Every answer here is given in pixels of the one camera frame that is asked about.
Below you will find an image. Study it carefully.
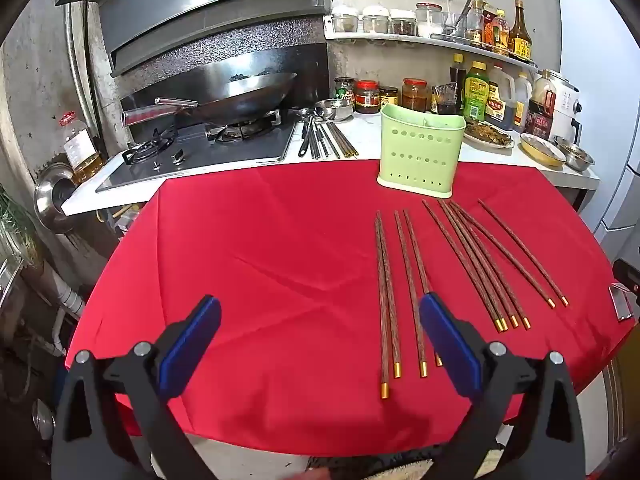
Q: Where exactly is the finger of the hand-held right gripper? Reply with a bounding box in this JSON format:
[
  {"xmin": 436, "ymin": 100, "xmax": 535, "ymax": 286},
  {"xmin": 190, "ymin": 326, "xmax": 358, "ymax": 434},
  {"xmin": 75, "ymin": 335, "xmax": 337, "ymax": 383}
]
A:
[{"xmin": 613, "ymin": 258, "xmax": 640, "ymax": 307}]

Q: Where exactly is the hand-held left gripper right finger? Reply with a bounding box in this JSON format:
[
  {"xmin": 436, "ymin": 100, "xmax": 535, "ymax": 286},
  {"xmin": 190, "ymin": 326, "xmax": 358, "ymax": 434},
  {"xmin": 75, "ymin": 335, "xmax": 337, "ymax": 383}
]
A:
[{"xmin": 419, "ymin": 292, "xmax": 586, "ymax": 480}]

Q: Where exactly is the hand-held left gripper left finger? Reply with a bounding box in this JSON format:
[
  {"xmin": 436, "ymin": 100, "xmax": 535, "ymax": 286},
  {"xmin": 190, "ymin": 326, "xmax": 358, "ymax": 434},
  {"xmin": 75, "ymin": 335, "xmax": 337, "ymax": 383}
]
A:
[{"xmin": 50, "ymin": 295, "xmax": 222, "ymax": 480}]

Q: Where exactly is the row of wooden chopsticks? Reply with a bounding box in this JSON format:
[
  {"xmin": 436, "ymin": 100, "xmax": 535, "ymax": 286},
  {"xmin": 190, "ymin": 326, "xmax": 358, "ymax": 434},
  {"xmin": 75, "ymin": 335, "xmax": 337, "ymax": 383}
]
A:
[{"xmin": 374, "ymin": 198, "xmax": 571, "ymax": 401}]

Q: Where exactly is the green plastic utensil holder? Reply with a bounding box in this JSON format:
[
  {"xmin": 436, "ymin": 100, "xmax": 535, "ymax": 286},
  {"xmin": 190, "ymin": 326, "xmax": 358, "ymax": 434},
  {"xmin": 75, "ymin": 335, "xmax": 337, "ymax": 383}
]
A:
[{"xmin": 376, "ymin": 105, "xmax": 467, "ymax": 198}]

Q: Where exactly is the clear glass with utensils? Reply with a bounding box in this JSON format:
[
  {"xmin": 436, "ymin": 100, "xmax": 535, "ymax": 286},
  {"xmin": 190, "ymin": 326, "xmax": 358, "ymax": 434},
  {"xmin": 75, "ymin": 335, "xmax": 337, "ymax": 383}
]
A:
[{"xmin": 442, "ymin": 0, "xmax": 473, "ymax": 41}]

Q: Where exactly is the clear tablecloth clip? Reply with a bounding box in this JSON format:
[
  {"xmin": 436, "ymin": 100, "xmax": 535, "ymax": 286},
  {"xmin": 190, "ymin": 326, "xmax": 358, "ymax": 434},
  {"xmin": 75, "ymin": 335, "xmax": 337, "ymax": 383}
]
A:
[{"xmin": 610, "ymin": 283, "xmax": 634, "ymax": 321}]

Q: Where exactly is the red tablecloth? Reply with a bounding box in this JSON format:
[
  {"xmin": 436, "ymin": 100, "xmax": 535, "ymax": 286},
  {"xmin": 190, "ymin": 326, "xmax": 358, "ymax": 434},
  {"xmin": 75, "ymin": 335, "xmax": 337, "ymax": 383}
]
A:
[{"xmin": 65, "ymin": 160, "xmax": 636, "ymax": 443}]

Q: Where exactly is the white drain pipe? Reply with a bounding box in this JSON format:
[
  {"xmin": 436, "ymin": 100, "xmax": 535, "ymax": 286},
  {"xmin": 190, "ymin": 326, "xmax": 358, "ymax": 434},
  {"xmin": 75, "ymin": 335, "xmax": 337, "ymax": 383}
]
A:
[{"xmin": 42, "ymin": 265, "xmax": 87, "ymax": 357}]

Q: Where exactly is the steel bowl with food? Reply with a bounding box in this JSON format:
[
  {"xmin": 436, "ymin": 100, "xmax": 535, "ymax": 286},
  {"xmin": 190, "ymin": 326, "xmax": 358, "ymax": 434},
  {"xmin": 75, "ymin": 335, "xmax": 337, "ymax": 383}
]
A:
[{"xmin": 552, "ymin": 136, "xmax": 596, "ymax": 172}]

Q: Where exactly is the yellow rimmed bowl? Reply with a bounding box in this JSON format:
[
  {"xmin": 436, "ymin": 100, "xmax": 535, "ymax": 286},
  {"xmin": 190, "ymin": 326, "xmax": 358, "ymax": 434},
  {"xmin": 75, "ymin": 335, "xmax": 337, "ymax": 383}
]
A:
[{"xmin": 519, "ymin": 132, "xmax": 567, "ymax": 168}]

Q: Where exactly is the white kitchen appliance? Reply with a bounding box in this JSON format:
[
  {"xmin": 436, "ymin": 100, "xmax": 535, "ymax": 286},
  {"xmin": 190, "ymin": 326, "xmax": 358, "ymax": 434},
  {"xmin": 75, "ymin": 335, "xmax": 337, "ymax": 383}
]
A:
[{"xmin": 547, "ymin": 76, "xmax": 583, "ymax": 145}]

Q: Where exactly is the large dark sauce jug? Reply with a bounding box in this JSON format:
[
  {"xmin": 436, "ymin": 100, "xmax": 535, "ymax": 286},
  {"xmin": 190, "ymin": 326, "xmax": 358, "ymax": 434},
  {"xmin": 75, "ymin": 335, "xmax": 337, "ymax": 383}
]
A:
[{"xmin": 525, "ymin": 69, "xmax": 558, "ymax": 141}]

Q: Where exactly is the white refrigerator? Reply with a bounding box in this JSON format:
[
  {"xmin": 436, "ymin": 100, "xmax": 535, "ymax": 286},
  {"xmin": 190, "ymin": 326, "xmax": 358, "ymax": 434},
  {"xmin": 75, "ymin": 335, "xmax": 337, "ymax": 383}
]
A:
[{"xmin": 554, "ymin": 0, "xmax": 640, "ymax": 261}]

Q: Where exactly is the black gas stove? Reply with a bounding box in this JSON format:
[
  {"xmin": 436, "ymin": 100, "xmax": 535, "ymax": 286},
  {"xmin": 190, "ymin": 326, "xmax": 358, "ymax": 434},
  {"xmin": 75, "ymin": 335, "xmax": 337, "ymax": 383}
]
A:
[{"xmin": 95, "ymin": 110, "xmax": 301, "ymax": 193}]

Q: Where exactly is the plate of food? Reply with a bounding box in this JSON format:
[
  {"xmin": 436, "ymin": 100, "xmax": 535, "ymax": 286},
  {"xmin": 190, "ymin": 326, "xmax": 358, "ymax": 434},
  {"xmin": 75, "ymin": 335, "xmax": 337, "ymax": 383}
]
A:
[{"xmin": 462, "ymin": 119, "xmax": 516, "ymax": 150}]

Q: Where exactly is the steel pot lid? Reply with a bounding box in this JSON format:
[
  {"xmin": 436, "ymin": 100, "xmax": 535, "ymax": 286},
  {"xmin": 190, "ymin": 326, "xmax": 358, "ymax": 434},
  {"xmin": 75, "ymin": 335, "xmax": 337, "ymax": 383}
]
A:
[{"xmin": 33, "ymin": 162, "xmax": 77, "ymax": 235}]

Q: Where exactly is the large dark vinegar jug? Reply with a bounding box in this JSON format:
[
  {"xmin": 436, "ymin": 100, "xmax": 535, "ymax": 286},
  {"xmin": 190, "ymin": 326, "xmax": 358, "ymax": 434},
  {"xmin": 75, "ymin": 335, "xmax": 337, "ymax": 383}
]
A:
[{"xmin": 485, "ymin": 62, "xmax": 516, "ymax": 128}]

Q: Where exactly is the clear cooking oil bottle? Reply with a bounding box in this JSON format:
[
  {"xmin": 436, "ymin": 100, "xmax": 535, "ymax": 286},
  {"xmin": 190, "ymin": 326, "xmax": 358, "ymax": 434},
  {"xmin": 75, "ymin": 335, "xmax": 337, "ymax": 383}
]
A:
[{"xmin": 59, "ymin": 110, "xmax": 103, "ymax": 186}]

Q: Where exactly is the bundle of metal chopsticks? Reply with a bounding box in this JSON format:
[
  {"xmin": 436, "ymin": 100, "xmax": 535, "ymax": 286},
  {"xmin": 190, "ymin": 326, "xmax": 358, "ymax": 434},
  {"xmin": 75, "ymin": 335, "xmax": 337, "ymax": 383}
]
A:
[{"xmin": 309, "ymin": 120, "xmax": 361, "ymax": 160}]

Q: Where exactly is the green bottle yellow cap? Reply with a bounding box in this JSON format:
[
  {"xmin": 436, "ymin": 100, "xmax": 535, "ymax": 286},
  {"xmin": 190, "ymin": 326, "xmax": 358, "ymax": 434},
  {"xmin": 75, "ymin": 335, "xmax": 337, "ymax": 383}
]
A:
[{"xmin": 462, "ymin": 61, "xmax": 491, "ymax": 122}]

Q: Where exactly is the dark sauce packet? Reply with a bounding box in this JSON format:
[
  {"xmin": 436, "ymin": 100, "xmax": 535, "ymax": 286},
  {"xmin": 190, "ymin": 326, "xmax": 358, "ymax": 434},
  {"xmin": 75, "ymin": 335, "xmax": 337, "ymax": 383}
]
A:
[{"xmin": 431, "ymin": 84, "xmax": 458, "ymax": 115}]

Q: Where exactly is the orange sauce jar red lid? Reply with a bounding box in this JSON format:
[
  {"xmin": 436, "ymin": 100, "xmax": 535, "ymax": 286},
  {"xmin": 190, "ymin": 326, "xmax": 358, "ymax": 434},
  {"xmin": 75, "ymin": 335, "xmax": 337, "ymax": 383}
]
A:
[{"xmin": 401, "ymin": 78, "xmax": 429, "ymax": 112}]

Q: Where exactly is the steel wok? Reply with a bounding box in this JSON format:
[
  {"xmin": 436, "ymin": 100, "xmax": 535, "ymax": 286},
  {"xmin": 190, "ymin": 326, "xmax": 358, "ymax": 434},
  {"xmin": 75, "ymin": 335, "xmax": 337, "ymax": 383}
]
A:
[{"xmin": 120, "ymin": 71, "xmax": 298, "ymax": 128}]

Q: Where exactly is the red chili sauce jar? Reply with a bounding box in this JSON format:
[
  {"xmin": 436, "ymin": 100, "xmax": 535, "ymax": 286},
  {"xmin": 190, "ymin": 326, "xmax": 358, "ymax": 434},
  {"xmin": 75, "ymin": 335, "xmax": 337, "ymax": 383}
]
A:
[{"xmin": 354, "ymin": 80, "xmax": 381, "ymax": 113}]

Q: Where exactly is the small steel bowl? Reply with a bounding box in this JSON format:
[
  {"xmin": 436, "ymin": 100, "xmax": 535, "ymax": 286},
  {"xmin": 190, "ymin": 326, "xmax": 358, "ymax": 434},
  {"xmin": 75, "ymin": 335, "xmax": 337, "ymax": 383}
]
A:
[{"xmin": 314, "ymin": 99, "xmax": 354, "ymax": 122}]

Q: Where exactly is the brown bottle yellow label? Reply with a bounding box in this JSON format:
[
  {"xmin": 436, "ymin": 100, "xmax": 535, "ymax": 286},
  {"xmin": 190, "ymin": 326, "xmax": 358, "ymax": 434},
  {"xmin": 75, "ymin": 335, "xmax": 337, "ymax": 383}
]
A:
[{"xmin": 508, "ymin": 0, "xmax": 533, "ymax": 61}]

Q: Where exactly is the dark soy sauce bottle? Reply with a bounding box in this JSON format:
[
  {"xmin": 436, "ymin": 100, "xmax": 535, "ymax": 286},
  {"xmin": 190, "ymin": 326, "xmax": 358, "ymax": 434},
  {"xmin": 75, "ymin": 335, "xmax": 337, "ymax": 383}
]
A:
[{"xmin": 449, "ymin": 53, "xmax": 467, "ymax": 111}]

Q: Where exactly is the green label jar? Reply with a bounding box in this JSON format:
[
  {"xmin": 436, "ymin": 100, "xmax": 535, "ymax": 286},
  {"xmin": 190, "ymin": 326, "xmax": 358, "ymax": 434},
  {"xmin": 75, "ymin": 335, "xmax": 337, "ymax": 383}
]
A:
[{"xmin": 334, "ymin": 77, "xmax": 356, "ymax": 111}]

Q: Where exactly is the orange label bottle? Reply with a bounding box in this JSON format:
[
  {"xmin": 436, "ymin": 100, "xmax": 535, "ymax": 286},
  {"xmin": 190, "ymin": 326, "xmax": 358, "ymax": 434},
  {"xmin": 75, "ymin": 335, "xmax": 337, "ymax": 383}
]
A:
[{"xmin": 482, "ymin": 8, "xmax": 511, "ymax": 56}]

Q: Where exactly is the slim sauce bottle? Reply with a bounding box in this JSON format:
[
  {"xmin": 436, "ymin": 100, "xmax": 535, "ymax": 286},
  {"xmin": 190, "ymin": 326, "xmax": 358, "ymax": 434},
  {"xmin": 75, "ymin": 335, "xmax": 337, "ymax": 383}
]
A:
[{"xmin": 465, "ymin": 0, "xmax": 486, "ymax": 46}]

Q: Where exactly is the red lid glass jar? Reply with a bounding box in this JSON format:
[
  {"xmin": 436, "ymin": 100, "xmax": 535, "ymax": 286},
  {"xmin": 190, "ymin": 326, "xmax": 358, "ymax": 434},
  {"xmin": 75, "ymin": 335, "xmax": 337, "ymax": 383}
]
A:
[{"xmin": 415, "ymin": 2, "xmax": 445, "ymax": 38}]

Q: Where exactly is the white lid spice jar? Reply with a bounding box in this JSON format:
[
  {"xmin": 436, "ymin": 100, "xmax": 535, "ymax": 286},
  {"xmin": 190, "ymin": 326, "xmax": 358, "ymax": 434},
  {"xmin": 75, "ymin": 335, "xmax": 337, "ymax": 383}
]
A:
[
  {"xmin": 390, "ymin": 8, "xmax": 417, "ymax": 36},
  {"xmin": 362, "ymin": 5, "xmax": 391, "ymax": 34},
  {"xmin": 331, "ymin": 6, "xmax": 360, "ymax": 35}
]

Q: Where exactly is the steel range hood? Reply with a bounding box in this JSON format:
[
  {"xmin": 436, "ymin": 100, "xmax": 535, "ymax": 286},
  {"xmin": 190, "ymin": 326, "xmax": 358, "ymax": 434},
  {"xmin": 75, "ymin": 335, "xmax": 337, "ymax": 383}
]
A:
[{"xmin": 55, "ymin": 0, "xmax": 331, "ymax": 78}]

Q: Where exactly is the pale handled jug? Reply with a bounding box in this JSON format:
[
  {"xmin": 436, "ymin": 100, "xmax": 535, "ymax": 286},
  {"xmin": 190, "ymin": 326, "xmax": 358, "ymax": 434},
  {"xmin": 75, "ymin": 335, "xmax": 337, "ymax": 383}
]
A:
[{"xmin": 512, "ymin": 71, "xmax": 533, "ymax": 133}]

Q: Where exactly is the black handled ladle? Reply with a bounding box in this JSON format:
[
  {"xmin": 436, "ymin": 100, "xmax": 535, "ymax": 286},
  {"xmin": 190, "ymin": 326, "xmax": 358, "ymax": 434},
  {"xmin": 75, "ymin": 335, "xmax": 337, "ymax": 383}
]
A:
[{"xmin": 297, "ymin": 107, "xmax": 317, "ymax": 157}]

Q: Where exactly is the white wall shelf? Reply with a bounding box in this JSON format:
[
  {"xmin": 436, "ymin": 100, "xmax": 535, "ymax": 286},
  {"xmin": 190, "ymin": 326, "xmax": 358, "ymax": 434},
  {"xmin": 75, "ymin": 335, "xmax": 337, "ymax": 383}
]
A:
[{"xmin": 324, "ymin": 15, "xmax": 541, "ymax": 73}]

